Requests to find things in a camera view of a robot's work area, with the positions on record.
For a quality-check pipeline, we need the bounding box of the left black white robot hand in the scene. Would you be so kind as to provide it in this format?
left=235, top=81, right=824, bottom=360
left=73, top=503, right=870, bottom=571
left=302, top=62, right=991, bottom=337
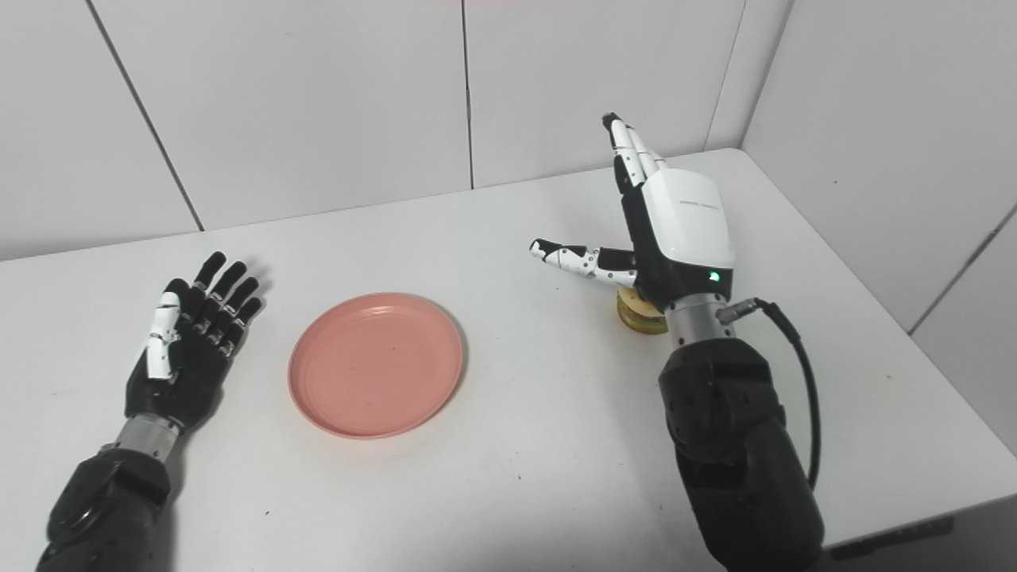
left=124, top=251, right=265, bottom=434

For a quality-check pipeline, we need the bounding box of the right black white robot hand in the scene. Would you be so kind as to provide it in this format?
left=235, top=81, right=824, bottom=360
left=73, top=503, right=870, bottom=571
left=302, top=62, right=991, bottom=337
left=529, top=112, right=736, bottom=313

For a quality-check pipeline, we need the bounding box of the toy hamburger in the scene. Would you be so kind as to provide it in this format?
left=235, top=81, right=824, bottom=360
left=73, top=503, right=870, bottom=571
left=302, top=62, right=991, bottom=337
left=617, top=286, right=668, bottom=335

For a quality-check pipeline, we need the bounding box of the pink round plate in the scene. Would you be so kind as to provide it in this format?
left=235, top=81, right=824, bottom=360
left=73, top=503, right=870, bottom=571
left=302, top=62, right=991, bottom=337
left=288, top=292, right=466, bottom=440

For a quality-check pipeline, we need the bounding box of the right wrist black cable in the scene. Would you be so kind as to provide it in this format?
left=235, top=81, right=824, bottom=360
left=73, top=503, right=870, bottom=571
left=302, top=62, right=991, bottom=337
left=715, top=297, right=821, bottom=490

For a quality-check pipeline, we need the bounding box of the dark table frame bar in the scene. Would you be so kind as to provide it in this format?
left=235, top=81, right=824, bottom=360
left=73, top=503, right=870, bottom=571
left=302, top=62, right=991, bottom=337
left=822, top=515, right=954, bottom=562

